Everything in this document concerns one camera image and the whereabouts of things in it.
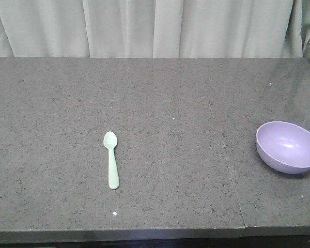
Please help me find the light grey curtain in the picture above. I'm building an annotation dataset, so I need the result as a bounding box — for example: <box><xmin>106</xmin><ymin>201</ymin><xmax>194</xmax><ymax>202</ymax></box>
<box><xmin>0</xmin><ymin>1</ymin><xmax>310</xmax><ymax>58</ymax></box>

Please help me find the mint green plastic spoon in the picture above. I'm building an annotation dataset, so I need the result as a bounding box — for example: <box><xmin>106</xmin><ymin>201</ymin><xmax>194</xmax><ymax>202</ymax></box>
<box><xmin>103</xmin><ymin>131</ymin><xmax>119</xmax><ymax>190</ymax></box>

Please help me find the purple plastic bowl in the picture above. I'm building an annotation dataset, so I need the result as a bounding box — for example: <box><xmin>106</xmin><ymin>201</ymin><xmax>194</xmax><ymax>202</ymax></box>
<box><xmin>256</xmin><ymin>121</ymin><xmax>310</xmax><ymax>174</ymax></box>

